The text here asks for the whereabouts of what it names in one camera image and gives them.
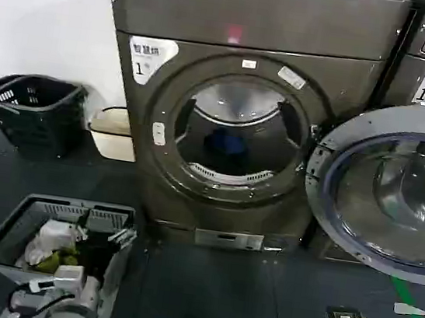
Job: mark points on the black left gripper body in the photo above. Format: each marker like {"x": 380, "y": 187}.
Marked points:
{"x": 97, "y": 251}

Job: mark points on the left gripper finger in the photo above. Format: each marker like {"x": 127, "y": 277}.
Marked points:
{"x": 81, "y": 232}
{"x": 122, "y": 235}

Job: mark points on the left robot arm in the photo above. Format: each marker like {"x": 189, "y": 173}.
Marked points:
{"x": 64, "y": 302}

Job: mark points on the white cloth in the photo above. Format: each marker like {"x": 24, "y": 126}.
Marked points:
{"x": 47, "y": 237}

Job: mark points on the olive green cloth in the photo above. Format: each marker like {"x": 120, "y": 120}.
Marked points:
{"x": 54, "y": 259}

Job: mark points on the grey plastic laundry basket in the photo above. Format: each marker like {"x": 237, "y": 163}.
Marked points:
{"x": 2, "y": 235}

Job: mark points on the cream plastic bin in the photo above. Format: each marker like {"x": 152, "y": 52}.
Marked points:
{"x": 115, "y": 140}

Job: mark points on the blue cloth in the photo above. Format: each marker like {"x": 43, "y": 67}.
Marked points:
{"x": 225, "y": 142}

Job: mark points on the grey dryer with round opening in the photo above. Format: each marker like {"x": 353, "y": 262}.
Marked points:
{"x": 262, "y": 20}

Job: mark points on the round glass dryer door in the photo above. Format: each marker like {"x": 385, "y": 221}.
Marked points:
{"x": 392, "y": 190}

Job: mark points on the white floor sticker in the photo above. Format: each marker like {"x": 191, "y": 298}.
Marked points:
{"x": 410, "y": 309}

